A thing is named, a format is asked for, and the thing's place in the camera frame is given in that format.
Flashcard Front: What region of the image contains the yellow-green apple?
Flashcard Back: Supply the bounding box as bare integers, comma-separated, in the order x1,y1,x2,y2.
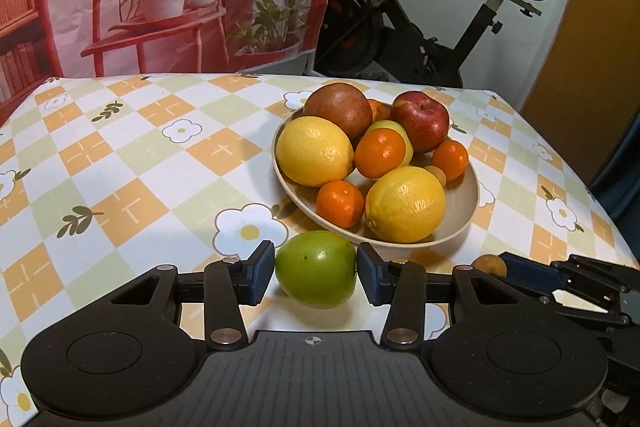
364,120,415,168

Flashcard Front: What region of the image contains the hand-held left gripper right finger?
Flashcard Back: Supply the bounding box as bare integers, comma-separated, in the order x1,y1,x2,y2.
356,242,533,352

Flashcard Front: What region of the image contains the green apple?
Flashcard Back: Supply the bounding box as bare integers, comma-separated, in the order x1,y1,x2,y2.
275,230,358,310

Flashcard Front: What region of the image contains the red apple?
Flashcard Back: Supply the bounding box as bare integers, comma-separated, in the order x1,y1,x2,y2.
389,91,451,154

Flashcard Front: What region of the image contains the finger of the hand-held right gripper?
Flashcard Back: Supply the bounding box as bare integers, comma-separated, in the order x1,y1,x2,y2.
500,251,640,304
541,292,632,333

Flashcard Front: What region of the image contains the blue curtain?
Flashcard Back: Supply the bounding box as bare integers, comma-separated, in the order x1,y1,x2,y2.
590,117,640,228

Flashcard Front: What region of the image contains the orange tangerine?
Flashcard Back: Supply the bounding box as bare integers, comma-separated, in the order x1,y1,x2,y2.
431,139,470,181
316,180,366,228
354,128,407,178
367,98,392,124

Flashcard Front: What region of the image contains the checkered floral tablecloth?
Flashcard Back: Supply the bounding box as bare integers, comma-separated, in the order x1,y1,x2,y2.
0,73,640,427

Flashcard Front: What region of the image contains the reddish brown round fruit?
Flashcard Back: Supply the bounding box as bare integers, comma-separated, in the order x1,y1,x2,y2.
302,83,373,142

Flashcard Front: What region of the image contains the beige round plate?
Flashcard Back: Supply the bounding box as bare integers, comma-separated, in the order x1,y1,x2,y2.
271,117,481,249

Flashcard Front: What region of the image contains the brown wooden door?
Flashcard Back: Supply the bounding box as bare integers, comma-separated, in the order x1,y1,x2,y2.
520,0,640,180

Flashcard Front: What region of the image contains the yellow lemon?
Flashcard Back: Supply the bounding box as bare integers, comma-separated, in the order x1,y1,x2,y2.
276,116,356,188
365,166,447,244

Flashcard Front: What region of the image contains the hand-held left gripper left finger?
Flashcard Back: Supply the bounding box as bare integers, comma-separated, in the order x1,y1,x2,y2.
97,241,277,352

